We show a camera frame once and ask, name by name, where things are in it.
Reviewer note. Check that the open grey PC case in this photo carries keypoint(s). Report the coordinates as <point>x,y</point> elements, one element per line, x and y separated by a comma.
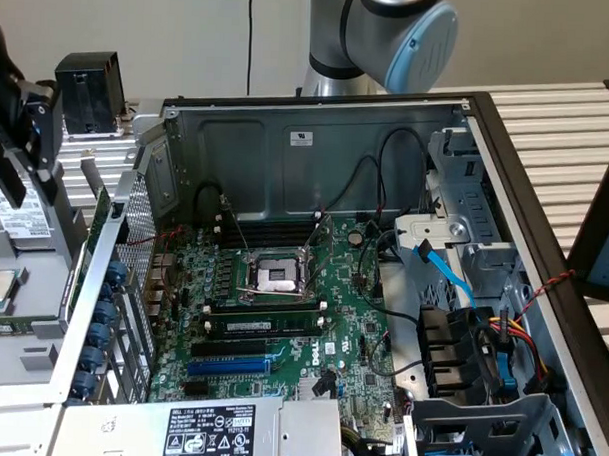
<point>337,139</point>

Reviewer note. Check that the silver chipset heat sink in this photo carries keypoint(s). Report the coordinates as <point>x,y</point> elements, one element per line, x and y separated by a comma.
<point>306,388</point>

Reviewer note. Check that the green RAM stick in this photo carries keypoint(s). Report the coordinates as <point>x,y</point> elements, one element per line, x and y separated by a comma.
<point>11,322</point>

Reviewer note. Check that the silver socket cover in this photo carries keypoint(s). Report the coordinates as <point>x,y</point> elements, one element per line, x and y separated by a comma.
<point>324,239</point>

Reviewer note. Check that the grey metal drive cage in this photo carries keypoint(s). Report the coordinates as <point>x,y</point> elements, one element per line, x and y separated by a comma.
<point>478,419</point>

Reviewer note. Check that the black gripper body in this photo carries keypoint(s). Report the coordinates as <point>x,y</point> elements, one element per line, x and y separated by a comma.
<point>4,87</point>

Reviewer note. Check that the grey parts rack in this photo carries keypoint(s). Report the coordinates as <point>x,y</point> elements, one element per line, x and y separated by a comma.
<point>35,358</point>

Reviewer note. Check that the silver disk bay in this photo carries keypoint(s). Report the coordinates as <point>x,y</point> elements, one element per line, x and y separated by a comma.
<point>485,204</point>

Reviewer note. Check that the black RAM slot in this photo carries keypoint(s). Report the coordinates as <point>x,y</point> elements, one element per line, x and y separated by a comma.
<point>269,236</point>
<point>269,243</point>
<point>269,229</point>
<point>269,222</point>

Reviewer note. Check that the black CPU cooler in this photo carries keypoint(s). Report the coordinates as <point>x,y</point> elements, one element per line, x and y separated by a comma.
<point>89,90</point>

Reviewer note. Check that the green motherboard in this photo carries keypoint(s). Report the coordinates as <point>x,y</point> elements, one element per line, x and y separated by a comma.
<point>347,299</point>

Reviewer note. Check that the blue plastic clip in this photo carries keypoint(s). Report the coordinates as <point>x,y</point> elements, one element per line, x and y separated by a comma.
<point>504,370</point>

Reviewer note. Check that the black plastic fan shroud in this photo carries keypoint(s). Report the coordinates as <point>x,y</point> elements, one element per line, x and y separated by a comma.
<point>440,343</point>

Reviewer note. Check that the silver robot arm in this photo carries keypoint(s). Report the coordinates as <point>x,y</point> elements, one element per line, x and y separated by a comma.
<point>366,40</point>

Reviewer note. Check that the black framed monitor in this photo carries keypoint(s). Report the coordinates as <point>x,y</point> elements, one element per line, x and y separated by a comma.
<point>592,238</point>

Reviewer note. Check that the silver power supply unit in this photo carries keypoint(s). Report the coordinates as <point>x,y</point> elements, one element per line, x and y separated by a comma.
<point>127,432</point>

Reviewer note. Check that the blue slot retainer clip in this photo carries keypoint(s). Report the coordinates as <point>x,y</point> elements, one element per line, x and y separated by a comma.
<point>117,273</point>
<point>99,334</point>
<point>93,358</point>
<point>105,312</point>
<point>85,383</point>

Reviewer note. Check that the long black expansion slot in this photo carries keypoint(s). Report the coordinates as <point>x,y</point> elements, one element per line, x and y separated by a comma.
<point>230,348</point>

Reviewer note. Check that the silver hard disk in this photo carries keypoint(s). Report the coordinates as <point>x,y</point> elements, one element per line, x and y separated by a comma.
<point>34,223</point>

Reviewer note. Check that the CPU socket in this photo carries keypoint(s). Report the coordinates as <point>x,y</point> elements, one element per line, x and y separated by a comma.
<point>272,279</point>

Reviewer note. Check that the round coin cell battery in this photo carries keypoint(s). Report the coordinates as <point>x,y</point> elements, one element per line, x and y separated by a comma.
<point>355,238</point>

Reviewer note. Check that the short black expansion slot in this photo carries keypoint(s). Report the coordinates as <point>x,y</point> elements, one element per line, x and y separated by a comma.
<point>199,389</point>

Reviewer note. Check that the thin metal locking lever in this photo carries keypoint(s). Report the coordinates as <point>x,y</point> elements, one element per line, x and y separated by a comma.
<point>237,225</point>
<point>260,290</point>

